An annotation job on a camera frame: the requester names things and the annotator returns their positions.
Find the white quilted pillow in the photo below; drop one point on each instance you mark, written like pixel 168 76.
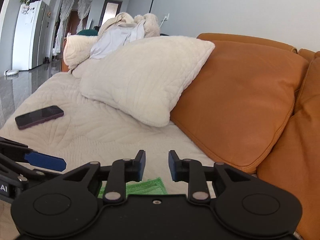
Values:
pixel 146 78

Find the left orange back cushion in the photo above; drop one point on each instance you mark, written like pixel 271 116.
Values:
pixel 240 102

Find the right orange back cushion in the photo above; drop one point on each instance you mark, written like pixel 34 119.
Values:
pixel 293 164

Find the dark smartphone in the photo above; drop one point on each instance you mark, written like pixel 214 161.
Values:
pixel 38 117

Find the pile of light clothes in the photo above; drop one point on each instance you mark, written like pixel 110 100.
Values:
pixel 121 30

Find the green microfiber towel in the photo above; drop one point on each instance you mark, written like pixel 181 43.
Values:
pixel 140 188

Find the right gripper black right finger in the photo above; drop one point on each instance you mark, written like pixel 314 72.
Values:
pixel 191 172

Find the white robot vacuum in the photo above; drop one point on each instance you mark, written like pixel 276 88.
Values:
pixel 11 72

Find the orange leather sofa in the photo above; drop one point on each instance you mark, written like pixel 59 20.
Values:
pixel 255 105

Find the white lace curtains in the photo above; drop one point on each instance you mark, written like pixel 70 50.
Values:
pixel 72 18

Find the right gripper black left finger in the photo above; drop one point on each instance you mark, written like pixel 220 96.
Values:
pixel 123 171

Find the orange cushion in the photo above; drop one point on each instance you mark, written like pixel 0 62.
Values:
pixel 293 164
pixel 240 102

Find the dark green velvet pillow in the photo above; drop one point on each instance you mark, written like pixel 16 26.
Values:
pixel 88 32

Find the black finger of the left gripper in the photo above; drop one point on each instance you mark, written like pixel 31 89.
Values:
pixel 46 161

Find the white refrigerator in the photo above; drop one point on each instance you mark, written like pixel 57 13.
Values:
pixel 30 34

